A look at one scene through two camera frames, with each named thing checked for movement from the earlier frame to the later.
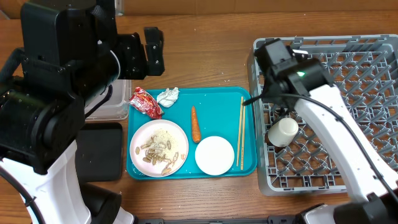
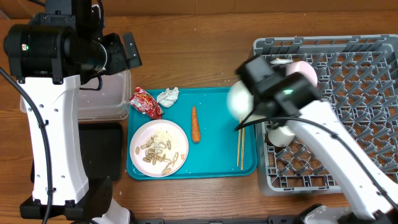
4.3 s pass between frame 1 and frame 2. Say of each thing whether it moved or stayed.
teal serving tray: stayed
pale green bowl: moved
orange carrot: stayed
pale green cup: stayed
